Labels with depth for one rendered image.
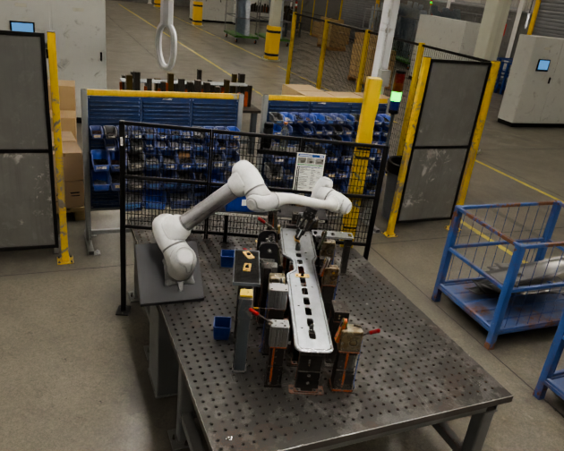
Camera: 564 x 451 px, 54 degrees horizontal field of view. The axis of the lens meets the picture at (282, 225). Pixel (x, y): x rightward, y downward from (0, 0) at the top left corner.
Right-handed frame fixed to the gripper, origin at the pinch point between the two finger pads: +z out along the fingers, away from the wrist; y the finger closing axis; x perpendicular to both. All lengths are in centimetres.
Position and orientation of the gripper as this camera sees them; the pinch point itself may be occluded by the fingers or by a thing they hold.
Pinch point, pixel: (299, 234)
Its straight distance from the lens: 365.0
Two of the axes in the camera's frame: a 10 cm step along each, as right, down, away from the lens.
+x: -0.7, -3.4, 9.4
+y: 9.0, 3.8, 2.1
